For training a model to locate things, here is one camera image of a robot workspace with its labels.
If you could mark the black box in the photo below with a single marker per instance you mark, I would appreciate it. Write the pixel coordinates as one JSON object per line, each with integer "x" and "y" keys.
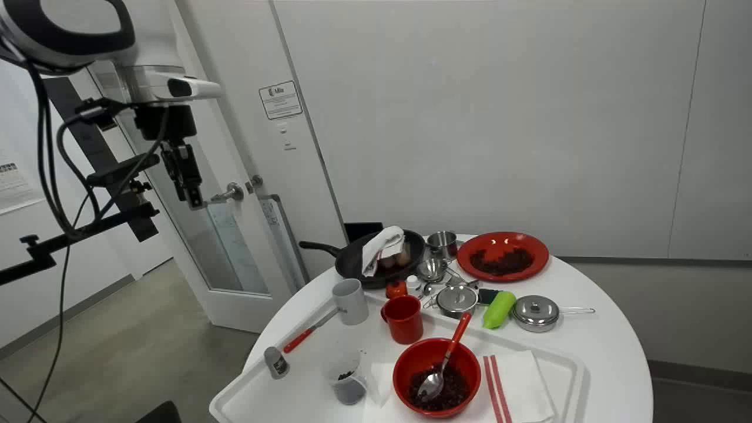
{"x": 361, "y": 231}

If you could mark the steel pot with lid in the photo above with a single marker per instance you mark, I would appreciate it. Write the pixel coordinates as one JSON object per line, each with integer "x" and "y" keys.
{"x": 457, "y": 301}

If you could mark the white paper sign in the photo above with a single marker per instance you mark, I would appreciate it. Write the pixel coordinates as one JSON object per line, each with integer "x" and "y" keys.
{"x": 281, "y": 100}

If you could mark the wall poster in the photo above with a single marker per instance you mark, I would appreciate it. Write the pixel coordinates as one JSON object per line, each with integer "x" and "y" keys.
{"x": 14, "y": 185}

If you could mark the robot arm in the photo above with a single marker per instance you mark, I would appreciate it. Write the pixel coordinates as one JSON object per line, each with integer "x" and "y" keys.
{"x": 88, "y": 35}

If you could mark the heap of dark beans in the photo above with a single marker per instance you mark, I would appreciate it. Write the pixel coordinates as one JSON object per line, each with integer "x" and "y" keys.
{"x": 502, "y": 262}

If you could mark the white door with glass pane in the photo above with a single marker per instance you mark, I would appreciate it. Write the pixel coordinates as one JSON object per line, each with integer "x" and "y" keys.
{"x": 252, "y": 176}

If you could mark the red mug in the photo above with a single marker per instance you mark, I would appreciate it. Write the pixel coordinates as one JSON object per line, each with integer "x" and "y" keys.
{"x": 405, "y": 322}

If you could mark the red plate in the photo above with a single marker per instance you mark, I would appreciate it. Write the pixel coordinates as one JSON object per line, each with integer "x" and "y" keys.
{"x": 502, "y": 242}

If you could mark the red bowl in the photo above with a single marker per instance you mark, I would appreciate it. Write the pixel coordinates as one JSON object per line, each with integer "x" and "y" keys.
{"x": 411, "y": 364}

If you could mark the green plastic bottle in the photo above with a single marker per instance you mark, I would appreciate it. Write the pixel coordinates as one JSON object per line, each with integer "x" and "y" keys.
{"x": 498, "y": 309}

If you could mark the white mug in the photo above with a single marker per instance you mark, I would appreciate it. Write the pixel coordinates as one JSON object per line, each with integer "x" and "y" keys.
{"x": 351, "y": 302}

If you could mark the white napkin with red stripes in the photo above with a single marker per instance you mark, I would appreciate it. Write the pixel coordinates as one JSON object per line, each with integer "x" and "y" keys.
{"x": 523, "y": 385}

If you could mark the white tray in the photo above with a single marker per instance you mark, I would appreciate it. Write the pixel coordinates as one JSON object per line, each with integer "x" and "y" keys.
{"x": 276, "y": 393}

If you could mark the steel pan with lid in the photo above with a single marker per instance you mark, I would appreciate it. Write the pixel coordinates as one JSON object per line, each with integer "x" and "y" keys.
{"x": 534, "y": 313}

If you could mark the black frying pan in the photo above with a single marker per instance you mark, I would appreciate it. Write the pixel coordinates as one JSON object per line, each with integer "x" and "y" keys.
{"x": 352, "y": 261}

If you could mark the small grey shaker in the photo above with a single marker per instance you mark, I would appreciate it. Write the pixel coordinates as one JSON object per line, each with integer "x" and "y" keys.
{"x": 276, "y": 363}

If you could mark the clear jar with beans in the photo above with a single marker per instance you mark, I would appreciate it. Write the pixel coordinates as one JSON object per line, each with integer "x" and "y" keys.
{"x": 348, "y": 382}

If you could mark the dark green sponge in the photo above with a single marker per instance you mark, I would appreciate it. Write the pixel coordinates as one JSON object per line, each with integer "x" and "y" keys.
{"x": 486, "y": 295}

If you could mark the steel cup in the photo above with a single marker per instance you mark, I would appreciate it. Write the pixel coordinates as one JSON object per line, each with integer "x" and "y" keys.
{"x": 442, "y": 242}

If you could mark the small orange jar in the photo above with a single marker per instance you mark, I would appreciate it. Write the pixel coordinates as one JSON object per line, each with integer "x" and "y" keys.
{"x": 396, "y": 289}

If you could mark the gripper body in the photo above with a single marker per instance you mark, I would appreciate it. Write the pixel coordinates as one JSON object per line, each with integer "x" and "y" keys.
{"x": 167, "y": 122}

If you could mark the white cloth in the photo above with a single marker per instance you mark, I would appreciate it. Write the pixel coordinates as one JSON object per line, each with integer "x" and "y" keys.
{"x": 379, "y": 244}

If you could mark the small steel ladle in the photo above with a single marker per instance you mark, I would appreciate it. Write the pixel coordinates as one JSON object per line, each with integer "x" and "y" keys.
{"x": 432, "y": 288}

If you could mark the small white bottle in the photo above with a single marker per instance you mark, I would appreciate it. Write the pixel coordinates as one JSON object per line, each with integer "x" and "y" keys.
{"x": 413, "y": 284}

